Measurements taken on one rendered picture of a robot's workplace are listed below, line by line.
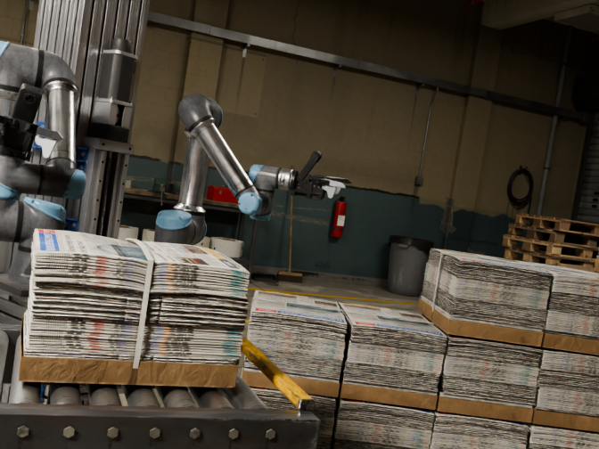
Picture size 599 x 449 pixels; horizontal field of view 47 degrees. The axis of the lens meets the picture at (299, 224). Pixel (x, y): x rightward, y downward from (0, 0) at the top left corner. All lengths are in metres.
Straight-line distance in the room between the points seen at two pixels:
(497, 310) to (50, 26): 1.66
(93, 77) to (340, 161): 7.11
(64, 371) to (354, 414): 1.06
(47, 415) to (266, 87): 7.92
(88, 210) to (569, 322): 1.49
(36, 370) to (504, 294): 1.35
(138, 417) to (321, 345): 0.96
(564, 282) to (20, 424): 1.56
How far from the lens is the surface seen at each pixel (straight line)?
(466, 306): 2.07
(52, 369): 1.24
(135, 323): 1.24
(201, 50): 8.60
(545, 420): 2.23
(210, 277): 1.24
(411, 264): 9.06
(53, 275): 1.20
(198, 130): 2.33
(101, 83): 2.28
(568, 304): 2.17
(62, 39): 2.34
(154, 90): 8.53
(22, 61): 2.01
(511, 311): 2.11
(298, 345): 2.00
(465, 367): 2.11
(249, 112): 8.77
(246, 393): 1.32
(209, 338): 1.27
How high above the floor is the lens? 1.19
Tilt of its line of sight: 3 degrees down
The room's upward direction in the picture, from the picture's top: 9 degrees clockwise
